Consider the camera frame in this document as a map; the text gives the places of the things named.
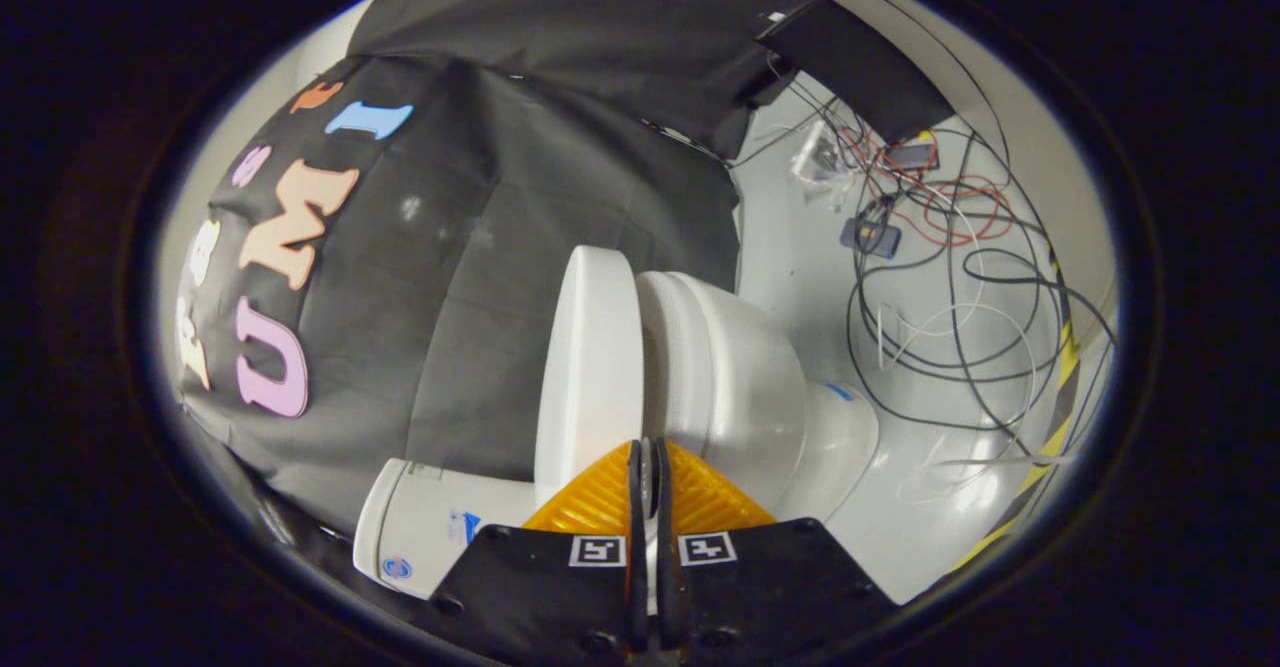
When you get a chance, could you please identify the black flat case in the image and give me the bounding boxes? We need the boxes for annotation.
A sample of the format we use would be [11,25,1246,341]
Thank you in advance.
[755,0,953,144]

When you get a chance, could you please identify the tangle of floor cables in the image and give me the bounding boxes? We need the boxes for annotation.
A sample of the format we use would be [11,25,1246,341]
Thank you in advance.
[735,47,1117,508]

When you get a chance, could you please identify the small blue grey device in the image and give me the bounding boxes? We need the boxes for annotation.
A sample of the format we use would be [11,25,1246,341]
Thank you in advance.
[839,217,903,260]

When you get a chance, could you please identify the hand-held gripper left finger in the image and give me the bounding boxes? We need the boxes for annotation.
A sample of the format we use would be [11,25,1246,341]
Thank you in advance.
[428,437,651,664]

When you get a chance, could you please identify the black backdrop cloth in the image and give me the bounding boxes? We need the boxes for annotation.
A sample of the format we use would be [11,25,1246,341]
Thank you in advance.
[175,0,831,568]

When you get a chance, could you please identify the yellow black floor tape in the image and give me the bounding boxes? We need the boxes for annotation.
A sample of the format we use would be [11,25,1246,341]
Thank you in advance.
[950,257,1086,573]

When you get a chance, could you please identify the clear plastic bag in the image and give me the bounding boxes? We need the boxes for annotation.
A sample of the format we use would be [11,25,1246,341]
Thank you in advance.
[790,122,853,210]

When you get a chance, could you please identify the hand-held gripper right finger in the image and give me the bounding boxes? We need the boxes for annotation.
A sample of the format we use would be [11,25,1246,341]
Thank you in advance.
[650,437,898,664]

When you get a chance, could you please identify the white toilet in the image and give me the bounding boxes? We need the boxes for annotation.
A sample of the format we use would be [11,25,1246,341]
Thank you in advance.
[353,270,881,601]

